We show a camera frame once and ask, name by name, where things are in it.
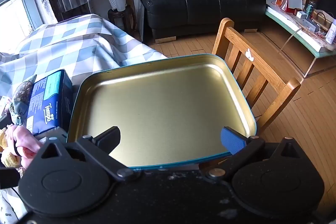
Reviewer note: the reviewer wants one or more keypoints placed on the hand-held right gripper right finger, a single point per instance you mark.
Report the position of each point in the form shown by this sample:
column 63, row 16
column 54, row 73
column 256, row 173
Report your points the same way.
column 232, row 141

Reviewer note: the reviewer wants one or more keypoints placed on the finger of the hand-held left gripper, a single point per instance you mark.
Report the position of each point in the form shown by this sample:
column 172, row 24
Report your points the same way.
column 9, row 178

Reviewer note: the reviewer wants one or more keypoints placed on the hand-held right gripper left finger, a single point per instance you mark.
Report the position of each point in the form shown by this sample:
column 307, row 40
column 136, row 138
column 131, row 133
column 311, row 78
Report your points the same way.
column 110, row 137

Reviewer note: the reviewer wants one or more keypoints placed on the yellow towel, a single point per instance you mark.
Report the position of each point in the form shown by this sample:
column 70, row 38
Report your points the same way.
column 8, row 158

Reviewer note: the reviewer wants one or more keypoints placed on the pink cloth with black band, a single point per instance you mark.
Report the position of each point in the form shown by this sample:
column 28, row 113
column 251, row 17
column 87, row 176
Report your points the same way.
column 27, row 140

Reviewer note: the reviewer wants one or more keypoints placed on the blue tissue pack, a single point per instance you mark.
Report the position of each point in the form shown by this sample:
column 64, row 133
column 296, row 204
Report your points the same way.
column 50, row 103

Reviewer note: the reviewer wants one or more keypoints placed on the strawberry print pouch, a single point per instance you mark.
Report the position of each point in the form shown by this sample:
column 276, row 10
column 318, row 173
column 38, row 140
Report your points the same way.
column 22, row 95

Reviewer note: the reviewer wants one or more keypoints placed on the wooden chair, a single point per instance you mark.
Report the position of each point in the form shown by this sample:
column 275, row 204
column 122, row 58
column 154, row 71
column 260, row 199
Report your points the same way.
column 262, row 66

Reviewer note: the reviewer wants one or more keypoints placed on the blue brown checkered tablecloth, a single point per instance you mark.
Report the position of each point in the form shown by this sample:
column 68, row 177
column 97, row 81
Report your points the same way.
column 78, row 43

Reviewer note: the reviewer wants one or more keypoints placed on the dark wooden plant stand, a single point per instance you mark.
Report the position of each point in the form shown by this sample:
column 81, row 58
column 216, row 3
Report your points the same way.
column 122, row 19

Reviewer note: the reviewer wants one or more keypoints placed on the grey flat panel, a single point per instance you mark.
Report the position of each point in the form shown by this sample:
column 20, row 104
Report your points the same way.
column 141, row 19

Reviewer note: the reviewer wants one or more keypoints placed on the cluttered green side table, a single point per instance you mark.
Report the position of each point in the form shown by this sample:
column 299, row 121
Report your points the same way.
column 302, row 32

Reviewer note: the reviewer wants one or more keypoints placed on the small white box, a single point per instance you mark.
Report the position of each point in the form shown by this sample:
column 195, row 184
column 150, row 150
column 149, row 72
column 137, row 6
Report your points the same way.
column 302, row 15

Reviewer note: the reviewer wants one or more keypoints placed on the white printed carton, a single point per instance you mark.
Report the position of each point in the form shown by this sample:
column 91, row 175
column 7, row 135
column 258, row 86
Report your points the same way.
column 331, row 32

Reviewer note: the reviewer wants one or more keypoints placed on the woven basket bag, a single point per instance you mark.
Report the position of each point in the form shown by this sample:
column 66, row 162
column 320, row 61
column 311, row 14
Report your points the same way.
column 324, row 20

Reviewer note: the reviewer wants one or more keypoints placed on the green can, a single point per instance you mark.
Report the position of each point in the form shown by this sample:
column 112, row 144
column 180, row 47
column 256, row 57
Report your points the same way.
column 309, row 9

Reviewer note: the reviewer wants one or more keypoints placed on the white and red box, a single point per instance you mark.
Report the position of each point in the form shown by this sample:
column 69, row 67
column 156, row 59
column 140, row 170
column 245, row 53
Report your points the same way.
column 294, row 1

